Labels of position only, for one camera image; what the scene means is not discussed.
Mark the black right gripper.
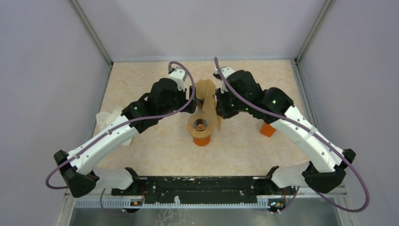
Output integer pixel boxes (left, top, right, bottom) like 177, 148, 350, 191
215, 85, 250, 120

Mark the brown paper coffee filter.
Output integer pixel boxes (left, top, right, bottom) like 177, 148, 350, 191
195, 79, 216, 109

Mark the clear glass dripper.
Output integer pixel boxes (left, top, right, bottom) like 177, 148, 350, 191
192, 111, 208, 131

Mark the orange glass flask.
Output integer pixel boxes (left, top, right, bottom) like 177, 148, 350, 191
191, 125, 214, 146

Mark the coffee filter box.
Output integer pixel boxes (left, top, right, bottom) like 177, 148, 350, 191
260, 123, 277, 137

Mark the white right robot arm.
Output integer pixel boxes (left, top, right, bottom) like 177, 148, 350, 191
215, 67, 347, 194

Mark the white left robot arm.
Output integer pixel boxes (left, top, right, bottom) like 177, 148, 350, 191
54, 78, 196, 198

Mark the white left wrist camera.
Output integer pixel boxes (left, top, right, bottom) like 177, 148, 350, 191
168, 64, 188, 91

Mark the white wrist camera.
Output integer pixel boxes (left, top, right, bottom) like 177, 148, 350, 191
213, 66, 235, 93
168, 64, 188, 91

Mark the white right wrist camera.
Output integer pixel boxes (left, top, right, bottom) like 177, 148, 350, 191
213, 66, 235, 93

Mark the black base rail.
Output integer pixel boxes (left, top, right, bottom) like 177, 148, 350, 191
65, 175, 312, 209

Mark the left aluminium frame post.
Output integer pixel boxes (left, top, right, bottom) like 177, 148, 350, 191
68, 0, 113, 67

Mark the aluminium corner frame post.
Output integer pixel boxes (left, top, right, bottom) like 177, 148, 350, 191
295, 0, 336, 64

